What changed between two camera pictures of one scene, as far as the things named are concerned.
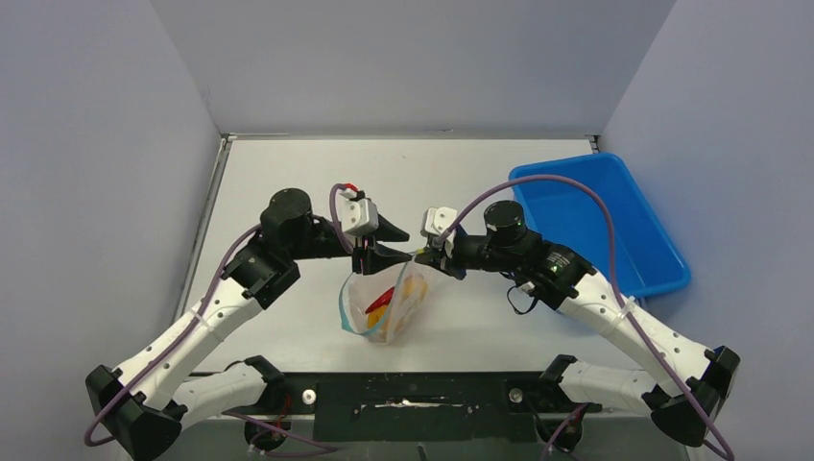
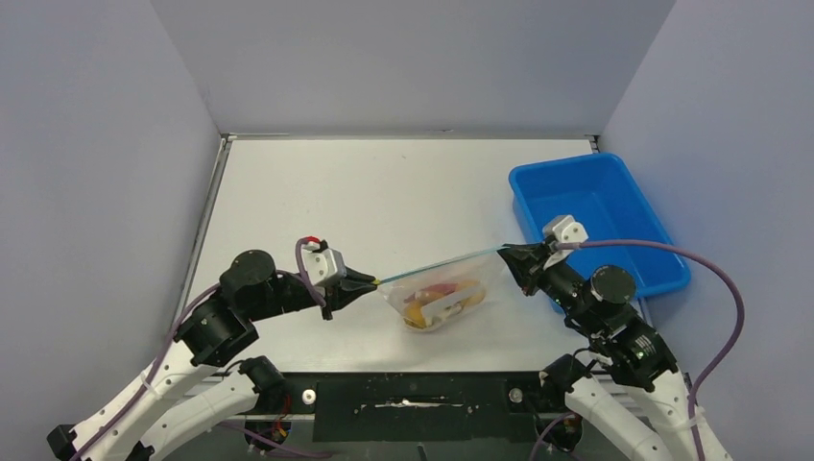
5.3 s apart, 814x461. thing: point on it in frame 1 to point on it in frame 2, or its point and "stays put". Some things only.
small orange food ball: x=374 y=317 to x=414 y=315
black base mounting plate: x=421 y=406 stays put
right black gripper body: x=469 y=252 to x=561 y=281
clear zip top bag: x=381 y=305 to x=441 y=295
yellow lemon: x=415 y=288 to x=472 y=292
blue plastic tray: x=570 y=218 stays put
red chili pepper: x=383 y=301 to x=444 y=289
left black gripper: x=375 y=256 to x=339 y=296
